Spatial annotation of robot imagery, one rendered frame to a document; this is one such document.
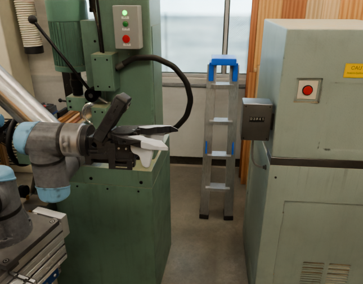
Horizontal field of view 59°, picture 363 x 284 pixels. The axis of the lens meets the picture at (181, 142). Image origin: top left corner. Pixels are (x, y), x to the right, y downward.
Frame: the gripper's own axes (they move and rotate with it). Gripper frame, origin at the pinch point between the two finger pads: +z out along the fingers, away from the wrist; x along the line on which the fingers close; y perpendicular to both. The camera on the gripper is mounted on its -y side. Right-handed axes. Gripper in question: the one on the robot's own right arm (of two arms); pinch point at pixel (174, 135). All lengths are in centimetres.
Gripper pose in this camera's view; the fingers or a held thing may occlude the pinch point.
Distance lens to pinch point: 69.4
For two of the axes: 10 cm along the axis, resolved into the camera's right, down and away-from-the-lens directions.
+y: -0.2, 9.6, 2.8
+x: -1.1, 2.7, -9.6
